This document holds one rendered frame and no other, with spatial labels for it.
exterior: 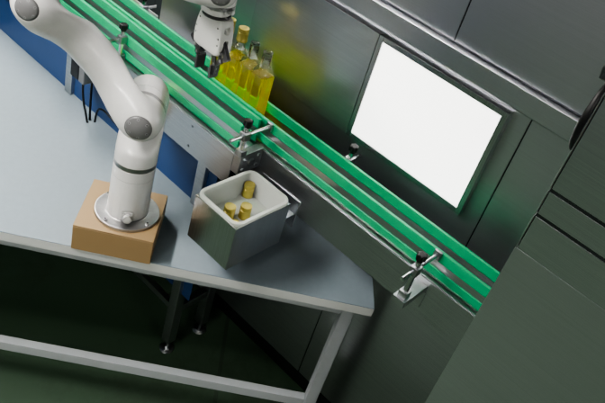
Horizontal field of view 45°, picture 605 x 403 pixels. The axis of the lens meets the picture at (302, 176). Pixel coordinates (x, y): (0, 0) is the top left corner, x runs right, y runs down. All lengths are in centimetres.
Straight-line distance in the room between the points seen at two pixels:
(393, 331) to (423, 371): 16
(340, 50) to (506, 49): 51
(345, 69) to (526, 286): 88
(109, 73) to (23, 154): 71
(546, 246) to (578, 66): 48
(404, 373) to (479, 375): 73
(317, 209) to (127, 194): 55
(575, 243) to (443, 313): 57
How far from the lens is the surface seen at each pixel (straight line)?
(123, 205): 213
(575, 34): 182
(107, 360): 265
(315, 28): 221
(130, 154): 203
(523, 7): 187
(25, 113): 273
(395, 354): 248
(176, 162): 244
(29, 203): 235
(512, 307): 166
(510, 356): 172
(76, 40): 189
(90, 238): 217
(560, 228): 153
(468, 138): 198
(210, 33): 186
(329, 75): 220
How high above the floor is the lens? 229
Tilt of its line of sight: 35 degrees down
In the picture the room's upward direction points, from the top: 18 degrees clockwise
